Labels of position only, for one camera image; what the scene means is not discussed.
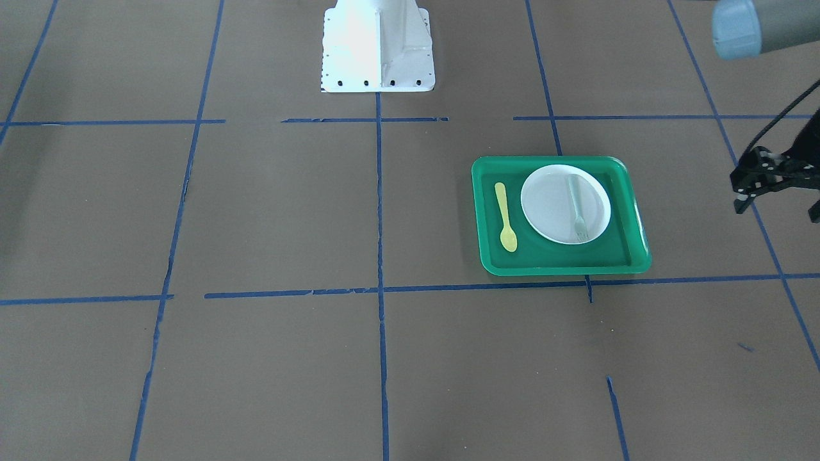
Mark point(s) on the yellow plastic spoon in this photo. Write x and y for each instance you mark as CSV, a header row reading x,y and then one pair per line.
x,y
508,238

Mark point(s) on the pale green plastic fork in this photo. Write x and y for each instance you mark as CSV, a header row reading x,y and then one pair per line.
x,y
579,223

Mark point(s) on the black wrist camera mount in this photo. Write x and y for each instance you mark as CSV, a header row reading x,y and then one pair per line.
x,y
758,172

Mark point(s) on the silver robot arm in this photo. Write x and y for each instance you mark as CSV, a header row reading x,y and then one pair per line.
x,y
743,29

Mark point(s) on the green plastic tray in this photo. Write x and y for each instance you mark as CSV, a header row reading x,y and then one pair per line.
x,y
623,248

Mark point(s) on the white round plate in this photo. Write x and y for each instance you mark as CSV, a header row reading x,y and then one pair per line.
x,y
546,204

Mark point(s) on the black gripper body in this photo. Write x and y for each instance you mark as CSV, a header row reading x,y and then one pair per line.
x,y
760,171

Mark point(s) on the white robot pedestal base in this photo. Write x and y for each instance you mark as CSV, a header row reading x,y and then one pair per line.
x,y
377,47

